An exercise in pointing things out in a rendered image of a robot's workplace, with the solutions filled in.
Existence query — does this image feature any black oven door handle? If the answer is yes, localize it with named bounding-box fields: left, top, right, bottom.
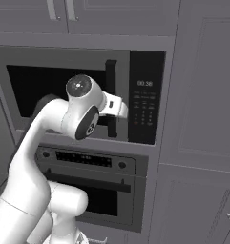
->
left=44, top=171, right=132, bottom=193

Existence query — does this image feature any black and grey microwave oven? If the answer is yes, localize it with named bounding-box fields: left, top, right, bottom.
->
left=0, top=46, right=167, bottom=146

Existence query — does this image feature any grey built-in oven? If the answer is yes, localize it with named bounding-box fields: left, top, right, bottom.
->
left=34, top=145, right=150, bottom=234

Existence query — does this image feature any black microwave door handle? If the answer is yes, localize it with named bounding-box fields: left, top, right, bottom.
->
left=105, top=59, right=118, bottom=138

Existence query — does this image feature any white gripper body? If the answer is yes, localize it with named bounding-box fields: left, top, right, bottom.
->
left=116, top=95, right=130, bottom=119

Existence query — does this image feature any tall grey cupboard door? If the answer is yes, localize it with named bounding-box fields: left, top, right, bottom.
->
left=158, top=0, right=230, bottom=173

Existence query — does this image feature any oven door with dark window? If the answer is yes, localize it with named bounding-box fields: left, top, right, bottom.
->
left=39, top=166, right=136, bottom=227

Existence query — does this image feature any grey microwave door with window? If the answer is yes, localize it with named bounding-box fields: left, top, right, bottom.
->
left=0, top=47, right=132, bottom=143

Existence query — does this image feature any silver drawer handle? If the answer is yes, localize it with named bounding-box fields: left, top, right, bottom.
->
left=87, top=235, right=109, bottom=244

